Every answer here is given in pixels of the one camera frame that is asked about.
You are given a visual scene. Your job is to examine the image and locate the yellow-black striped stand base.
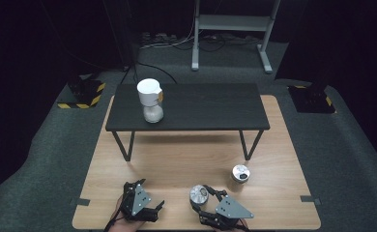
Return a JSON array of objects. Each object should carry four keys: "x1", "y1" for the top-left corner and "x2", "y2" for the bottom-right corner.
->
[
  {"x1": 287, "y1": 81, "x2": 337, "y2": 114},
  {"x1": 56, "y1": 74, "x2": 107, "y2": 110}
]

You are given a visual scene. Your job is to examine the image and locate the black floor cable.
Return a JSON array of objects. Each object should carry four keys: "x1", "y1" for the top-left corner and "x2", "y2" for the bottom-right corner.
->
[{"x1": 122, "y1": 61, "x2": 179, "y2": 85}]

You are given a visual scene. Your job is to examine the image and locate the dark stand pole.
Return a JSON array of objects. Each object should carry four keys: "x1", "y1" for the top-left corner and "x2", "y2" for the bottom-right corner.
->
[{"x1": 113, "y1": 0, "x2": 138, "y2": 71}]

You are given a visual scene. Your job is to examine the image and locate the silver-lidded jar of yellow powder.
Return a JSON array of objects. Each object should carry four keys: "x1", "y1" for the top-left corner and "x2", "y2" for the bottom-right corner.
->
[{"x1": 189, "y1": 184, "x2": 210, "y2": 208}]

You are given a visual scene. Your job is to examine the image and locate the person's right hand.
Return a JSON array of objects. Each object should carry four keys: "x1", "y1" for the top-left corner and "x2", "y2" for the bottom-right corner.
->
[{"x1": 213, "y1": 217, "x2": 250, "y2": 232}]

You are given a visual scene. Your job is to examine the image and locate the tangled black cables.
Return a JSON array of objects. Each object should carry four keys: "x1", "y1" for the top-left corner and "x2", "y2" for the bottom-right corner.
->
[{"x1": 198, "y1": 32, "x2": 262, "y2": 52}]

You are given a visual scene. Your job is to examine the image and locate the white cable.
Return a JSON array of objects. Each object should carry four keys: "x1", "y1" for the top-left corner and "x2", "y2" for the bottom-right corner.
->
[{"x1": 140, "y1": 17, "x2": 200, "y2": 50}]

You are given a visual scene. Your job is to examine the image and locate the grey tape strip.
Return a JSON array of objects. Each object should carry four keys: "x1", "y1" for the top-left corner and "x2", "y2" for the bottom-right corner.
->
[
  {"x1": 70, "y1": 197, "x2": 91, "y2": 207},
  {"x1": 300, "y1": 194, "x2": 322, "y2": 206}
]

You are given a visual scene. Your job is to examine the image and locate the black power strip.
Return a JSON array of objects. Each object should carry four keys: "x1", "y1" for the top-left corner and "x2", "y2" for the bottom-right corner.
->
[{"x1": 140, "y1": 31, "x2": 179, "y2": 46}]

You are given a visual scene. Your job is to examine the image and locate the grey metal stand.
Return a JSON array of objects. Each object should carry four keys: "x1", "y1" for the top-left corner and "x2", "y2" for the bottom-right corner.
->
[{"x1": 190, "y1": 0, "x2": 281, "y2": 74}]

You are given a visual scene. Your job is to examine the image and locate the white-capped glass jar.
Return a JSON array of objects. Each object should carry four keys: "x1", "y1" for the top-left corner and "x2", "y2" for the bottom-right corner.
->
[{"x1": 136, "y1": 77, "x2": 165, "y2": 124}]

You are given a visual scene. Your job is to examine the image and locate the silver-lidded jar with dark spot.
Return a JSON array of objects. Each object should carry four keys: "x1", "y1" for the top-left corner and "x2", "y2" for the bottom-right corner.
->
[{"x1": 230, "y1": 164, "x2": 251, "y2": 191}]

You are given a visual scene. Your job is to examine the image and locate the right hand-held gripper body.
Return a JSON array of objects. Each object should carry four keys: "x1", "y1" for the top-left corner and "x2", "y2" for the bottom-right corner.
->
[{"x1": 197, "y1": 192, "x2": 254, "y2": 232}]

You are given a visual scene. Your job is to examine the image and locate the black raised shelf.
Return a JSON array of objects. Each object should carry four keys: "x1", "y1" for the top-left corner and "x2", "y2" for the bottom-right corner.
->
[{"x1": 104, "y1": 82, "x2": 271, "y2": 162}]

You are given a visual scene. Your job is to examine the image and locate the person's left hand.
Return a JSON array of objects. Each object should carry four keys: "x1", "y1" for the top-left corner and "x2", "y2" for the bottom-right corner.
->
[{"x1": 106, "y1": 194, "x2": 146, "y2": 232}]

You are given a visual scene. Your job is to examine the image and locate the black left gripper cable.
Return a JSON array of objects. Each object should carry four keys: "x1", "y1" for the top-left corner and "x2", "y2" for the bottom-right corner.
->
[{"x1": 103, "y1": 202, "x2": 127, "y2": 232}]

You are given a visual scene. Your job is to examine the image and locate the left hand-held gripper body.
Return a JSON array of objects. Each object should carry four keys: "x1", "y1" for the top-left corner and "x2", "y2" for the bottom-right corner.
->
[{"x1": 121, "y1": 182, "x2": 160, "y2": 222}]

